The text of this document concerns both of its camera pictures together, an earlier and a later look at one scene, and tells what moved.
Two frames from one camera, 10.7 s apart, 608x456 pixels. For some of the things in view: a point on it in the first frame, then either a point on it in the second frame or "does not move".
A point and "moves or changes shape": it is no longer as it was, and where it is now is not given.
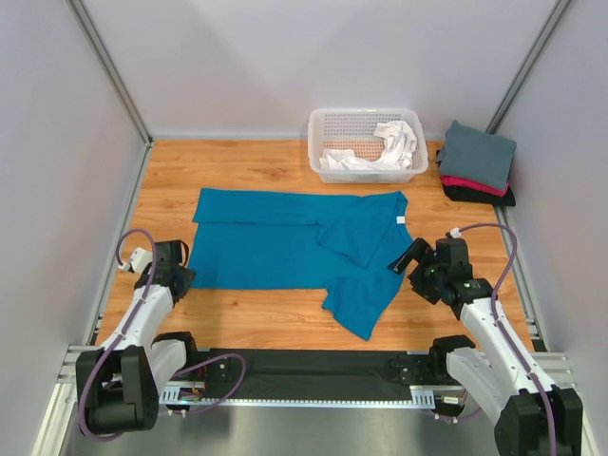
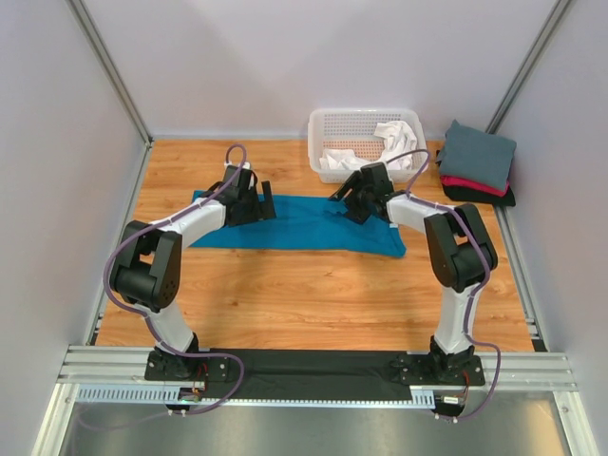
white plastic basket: [354, 129] does not move
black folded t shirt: [469, 195] does not move
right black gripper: [417, 250] → [351, 211]
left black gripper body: [188, 276] → [251, 210]
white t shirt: [399, 144] does not move
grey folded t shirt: [477, 157] does not move
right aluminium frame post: [518, 85] does not move
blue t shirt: [275, 239] moves or changes shape
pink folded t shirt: [474, 185] does not move
